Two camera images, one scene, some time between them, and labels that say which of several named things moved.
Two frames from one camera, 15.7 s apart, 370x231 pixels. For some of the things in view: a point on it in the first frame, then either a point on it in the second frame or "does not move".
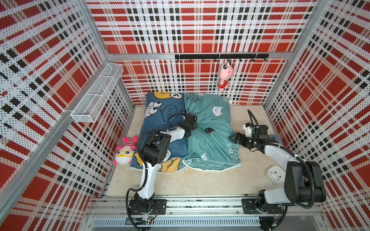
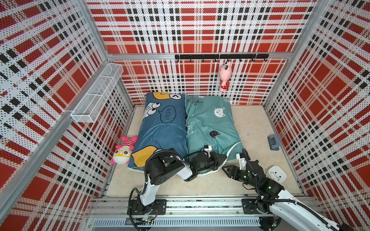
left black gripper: x=194 y=125 to x=215 y=157
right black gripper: x=237 y=135 to x=233 y=168
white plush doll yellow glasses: x=124 y=153 does not move
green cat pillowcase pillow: x=210 y=147 does not move
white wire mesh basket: x=96 y=94 does not move
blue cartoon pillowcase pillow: x=164 y=110 does not move
